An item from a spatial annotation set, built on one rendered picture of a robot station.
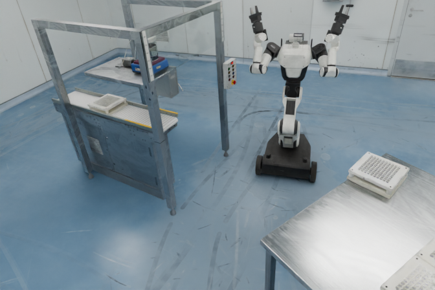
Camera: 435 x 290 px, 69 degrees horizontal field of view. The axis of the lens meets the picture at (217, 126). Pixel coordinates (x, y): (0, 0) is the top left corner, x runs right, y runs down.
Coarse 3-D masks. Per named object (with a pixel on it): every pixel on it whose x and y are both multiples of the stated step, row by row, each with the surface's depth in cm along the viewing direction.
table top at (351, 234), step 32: (352, 192) 177; (416, 192) 174; (288, 224) 161; (320, 224) 160; (352, 224) 158; (384, 224) 157; (416, 224) 156; (288, 256) 145; (320, 256) 144; (352, 256) 143; (384, 256) 142; (320, 288) 131; (352, 288) 131
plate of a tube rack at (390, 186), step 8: (368, 152) 196; (360, 160) 190; (384, 160) 188; (352, 168) 184; (408, 168) 181; (360, 176) 179; (368, 176) 177; (376, 176) 177; (400, 176) 176; (376, 184) 173; (384, 184) 171; (392, 184) 170
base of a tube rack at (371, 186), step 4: (348, 176) 185; (356, 176) 184; (352, 180) 184; (356, 180) 182; (360, 180) 181; (364, 180) 181; (404, 180) 182; (360, 184) 181; (364, 184) 179; (368, 184) 178; (372, 184) 178; (400, 184) 178; (368, 188) 178; (372, 188) 176; (376, 188) 175; (380, 188) 175; (396, 188) 174; (376, 192) 175; (380, 192) 173; (384, 192) 172; (392, 192) 172; (384, 196) 172; (388, 196) 170
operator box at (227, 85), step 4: (228, 60) 300; (232, 60) 299; (224, 64) 294; (228, 64) 293; (232, 64) 301; (224, 68) 296; (232, 68) 303; (224, 72) 298; (224, 76) 301; (228, 76) 299; (224, 80) 303; (228, 80) 301; (224, 84) 305; (228, 84) 303; (224, 88) 307; (228, 88) 305
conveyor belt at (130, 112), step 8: (72, 96) 316; (80, 96) 314; (88, 96) 313; (96, 96) 312; (80, 104) 299; (120, 112) 281; (128, 112) 280; (136, 112) 279; (144, 112) 278; (136, 120) 266; (144, 120) 265; (168, 120) 263; (176, 120) 266; (168, 128) 259
